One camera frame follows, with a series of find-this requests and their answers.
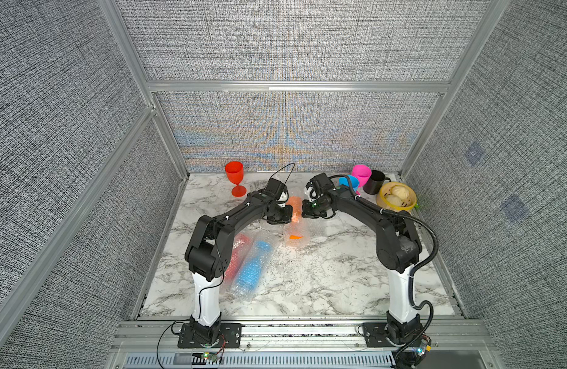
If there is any yellow bowl with buns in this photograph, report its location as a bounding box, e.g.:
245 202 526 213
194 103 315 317
376 181 417 213

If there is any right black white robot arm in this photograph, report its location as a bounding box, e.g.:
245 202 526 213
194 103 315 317
302 181 423 347

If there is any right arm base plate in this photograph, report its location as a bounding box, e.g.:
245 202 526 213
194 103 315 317
361 322 423 347

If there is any pink plastic wine glass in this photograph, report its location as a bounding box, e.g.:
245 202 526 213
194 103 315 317
351 165 372 188

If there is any blue wine glass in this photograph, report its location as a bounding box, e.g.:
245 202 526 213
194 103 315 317
339 175 360 191
231 238 275 298

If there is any wrapped red wine glass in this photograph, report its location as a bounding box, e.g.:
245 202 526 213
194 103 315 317
224 234 254 286

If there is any aluminium front rail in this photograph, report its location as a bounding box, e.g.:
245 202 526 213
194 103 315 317
110 316 496 353

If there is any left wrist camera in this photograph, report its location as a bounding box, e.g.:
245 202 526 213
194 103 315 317
263 178 289 204

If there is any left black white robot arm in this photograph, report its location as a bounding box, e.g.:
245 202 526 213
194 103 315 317
184 191 293 344

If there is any red plastic wine glass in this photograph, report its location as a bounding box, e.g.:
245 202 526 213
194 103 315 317
225 161 246 198

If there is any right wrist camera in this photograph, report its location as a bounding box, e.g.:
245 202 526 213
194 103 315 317
304 173 335 201

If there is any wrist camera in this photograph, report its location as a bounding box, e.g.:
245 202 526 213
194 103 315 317
263 178 289 204
304 173 335 201

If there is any black mug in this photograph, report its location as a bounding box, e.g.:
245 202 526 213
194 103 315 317
363 170 391 195

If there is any orange wine glass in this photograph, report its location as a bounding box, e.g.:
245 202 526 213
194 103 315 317
284 196 308 244

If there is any black corrugated cable hose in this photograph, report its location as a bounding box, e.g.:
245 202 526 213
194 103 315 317
338 174 439 365

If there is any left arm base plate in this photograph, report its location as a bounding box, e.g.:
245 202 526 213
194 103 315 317
177 322 243 349

